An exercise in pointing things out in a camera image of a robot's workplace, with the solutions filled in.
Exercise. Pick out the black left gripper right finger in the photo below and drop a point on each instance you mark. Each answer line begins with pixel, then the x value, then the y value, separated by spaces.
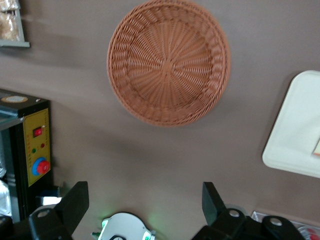
pixel 212 205

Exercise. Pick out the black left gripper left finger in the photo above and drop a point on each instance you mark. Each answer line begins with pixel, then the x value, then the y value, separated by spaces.
pixel 72 205

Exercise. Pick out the triangle sandwich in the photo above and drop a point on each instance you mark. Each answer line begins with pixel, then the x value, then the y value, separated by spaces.
pixel 317 148

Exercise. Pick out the cream plastic serving tray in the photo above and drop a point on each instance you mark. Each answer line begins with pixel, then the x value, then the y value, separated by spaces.
pixel 295 125

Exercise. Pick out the round brown wicker basket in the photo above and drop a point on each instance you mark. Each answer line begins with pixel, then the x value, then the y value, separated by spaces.
pixel 168 62

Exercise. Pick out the grey snack tray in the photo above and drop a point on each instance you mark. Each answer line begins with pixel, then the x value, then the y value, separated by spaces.
pixel 22 37

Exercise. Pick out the black machine with yellow panel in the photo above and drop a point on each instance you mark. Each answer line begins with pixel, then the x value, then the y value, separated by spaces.
pixel 37 150

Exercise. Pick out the clear acrylic bottle rack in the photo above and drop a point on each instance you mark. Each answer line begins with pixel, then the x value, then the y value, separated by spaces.
pixel 287 220

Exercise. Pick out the red soda bottle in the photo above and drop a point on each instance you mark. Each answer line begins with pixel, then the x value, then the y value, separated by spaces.
pixel 312 233

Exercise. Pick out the clear bag of crackers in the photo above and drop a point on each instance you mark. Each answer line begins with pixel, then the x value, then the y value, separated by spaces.
pixel 8 4
pixel 8 26

